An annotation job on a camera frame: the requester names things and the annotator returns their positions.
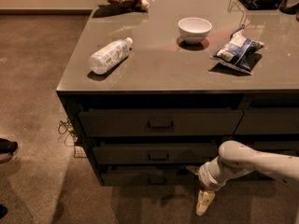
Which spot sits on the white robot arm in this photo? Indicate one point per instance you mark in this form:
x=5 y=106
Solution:
x=235 y=160

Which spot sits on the white ceramic bowl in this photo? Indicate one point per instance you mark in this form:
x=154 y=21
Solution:
x=194 y=30

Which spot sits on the black shoe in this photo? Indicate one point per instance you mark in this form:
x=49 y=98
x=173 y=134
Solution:
x=7 y=148

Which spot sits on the clear plastic water bottle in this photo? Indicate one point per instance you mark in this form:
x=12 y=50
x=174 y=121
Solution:
x=112 y=54

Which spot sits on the dark drawer cabinet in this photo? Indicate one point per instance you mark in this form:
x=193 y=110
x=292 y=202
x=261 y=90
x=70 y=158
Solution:
x=162 y=71

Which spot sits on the black shoe tip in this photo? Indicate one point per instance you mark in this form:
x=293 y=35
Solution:
x=3 y=211

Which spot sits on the blue white chip bag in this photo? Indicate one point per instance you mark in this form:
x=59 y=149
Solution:
x=234 y=54

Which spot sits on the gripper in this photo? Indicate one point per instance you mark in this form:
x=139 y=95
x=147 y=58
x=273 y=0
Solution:
x=205 y=176

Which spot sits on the drawer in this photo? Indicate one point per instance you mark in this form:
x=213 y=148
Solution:
x=269 y=121
x=154 y=153
x=279 y=147
x=159 y=122
x=147 y=175

